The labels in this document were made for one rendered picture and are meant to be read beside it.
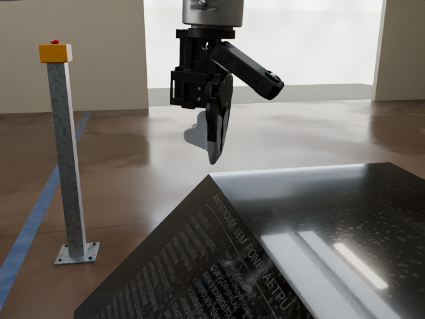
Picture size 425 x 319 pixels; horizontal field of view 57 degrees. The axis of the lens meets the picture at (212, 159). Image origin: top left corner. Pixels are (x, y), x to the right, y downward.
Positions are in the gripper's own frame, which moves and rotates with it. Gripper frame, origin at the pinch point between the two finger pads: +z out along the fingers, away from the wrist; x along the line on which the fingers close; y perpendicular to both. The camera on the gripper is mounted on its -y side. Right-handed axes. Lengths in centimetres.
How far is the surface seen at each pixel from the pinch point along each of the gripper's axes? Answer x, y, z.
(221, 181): 1.4, -1.2, 3.6
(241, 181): 0.4, -4.4, 3.4
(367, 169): -13.1, -24.5, 2.6
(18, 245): -91, 138, 104
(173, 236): 8.3, 4.1, 11.3
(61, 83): -94, 104, 11
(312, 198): 4.1, -15.9, 2.5
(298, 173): -7.1, -12.8, 3.2
